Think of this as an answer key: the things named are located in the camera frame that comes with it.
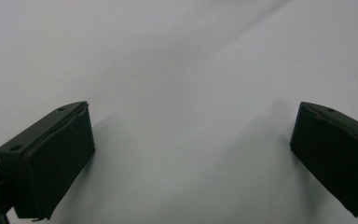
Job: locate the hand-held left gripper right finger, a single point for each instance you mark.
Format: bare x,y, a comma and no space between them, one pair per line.
335,149

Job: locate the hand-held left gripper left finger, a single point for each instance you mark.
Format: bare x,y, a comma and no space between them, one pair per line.
52,155

